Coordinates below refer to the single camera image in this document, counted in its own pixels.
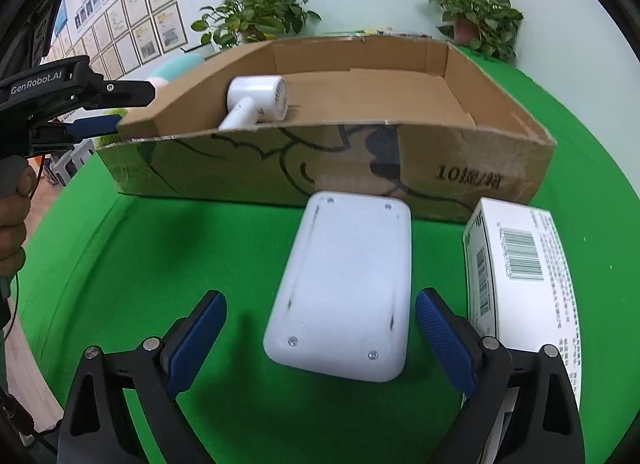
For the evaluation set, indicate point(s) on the white handheld hair dryer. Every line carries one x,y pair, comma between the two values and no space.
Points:
255,93

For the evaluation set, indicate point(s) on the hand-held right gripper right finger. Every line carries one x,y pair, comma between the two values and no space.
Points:
445,339

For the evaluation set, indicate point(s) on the grey plastic stool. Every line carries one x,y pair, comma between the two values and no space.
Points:
75,158

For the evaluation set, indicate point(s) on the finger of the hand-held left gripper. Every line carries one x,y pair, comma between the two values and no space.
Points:
95,124
120,91

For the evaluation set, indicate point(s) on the green plant in red pot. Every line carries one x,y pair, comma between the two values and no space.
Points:
475,13

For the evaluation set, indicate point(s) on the white rectangular plastic device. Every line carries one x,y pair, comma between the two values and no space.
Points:
340,284

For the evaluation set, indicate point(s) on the large cardboard box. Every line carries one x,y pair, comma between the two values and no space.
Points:
200,173

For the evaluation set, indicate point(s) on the blue wall poster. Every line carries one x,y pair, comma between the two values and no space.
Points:
62,18

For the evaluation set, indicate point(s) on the plain brown carton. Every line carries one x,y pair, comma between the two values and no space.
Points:
200,98

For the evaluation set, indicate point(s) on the wall of framed certificates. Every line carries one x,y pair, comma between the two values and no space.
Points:
145,28

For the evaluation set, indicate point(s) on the yellow cloth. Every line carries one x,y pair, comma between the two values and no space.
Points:
377,31

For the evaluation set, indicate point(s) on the bushy potted green plant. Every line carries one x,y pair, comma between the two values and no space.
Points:
260,13

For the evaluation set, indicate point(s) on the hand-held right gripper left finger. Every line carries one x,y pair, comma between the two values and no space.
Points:
195,339

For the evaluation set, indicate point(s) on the green tablecloth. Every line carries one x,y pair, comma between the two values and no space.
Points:
150,254

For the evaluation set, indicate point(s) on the white barcode medicine box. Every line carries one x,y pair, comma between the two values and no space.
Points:
520,294

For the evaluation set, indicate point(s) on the person's left hand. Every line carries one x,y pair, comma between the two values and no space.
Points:
12,234

